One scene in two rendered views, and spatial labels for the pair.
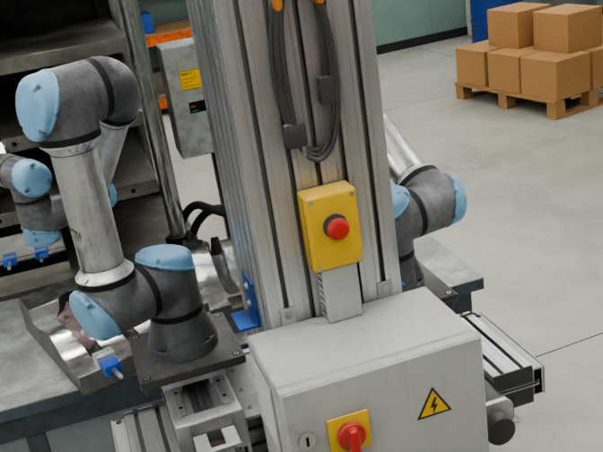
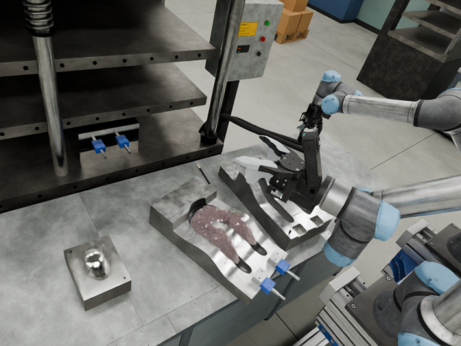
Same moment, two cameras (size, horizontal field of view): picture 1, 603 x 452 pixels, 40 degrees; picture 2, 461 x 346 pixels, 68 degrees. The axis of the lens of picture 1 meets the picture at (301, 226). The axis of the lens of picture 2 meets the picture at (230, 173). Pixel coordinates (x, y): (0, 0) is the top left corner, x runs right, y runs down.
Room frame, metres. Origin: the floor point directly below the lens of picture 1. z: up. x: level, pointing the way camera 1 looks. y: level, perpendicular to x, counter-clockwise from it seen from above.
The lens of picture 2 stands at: (1.41, 1.11, 1.90)
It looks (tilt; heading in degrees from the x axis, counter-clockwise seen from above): 41 degrees down; 328
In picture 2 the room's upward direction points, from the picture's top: 16 degrees clockwise
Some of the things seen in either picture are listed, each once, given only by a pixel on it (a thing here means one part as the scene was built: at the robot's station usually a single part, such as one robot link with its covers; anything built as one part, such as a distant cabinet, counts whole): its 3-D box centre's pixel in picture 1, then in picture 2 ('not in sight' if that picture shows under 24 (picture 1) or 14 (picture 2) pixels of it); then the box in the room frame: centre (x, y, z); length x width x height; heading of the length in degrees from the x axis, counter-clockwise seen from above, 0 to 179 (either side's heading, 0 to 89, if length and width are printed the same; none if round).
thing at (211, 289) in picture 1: (207, 279); (274, 191); (2.29, 0.31, 0.87); 0.50 x 0.26 x 0.14; 14
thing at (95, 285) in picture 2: not in sight; (97, 270); (2.08, 1.08, 0.83); 0.20 x 0.15 x 0.07; 14
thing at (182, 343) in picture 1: (179, 325); (406, 309); (1.59, 0.29, 1.09); 0.15 x 0.15 x 0.10
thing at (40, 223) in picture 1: (45, 216); (348, 237); (1.72, 0.55, 1.34); 0.11 x 0.08 x 0.11; 130
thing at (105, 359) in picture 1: (112, 368); (269, 287); (1.86, 0.53, 0.85); 0.13 x 0.05 x 0.05; 31
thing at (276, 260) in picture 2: not in sight; (284, 268); (1.92, 0.44, 0.85); 0.13 x 0.05 x 0.05; 31
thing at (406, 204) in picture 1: (388, 220); not in sight; (1.72, -0.19, 1.20); 0.13 x 0.12 x 0.14; 117
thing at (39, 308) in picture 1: (91, 325); (219, 234); (2.12, 0.63, 0.85); 0.50 x 0.26 x 0.11; 31
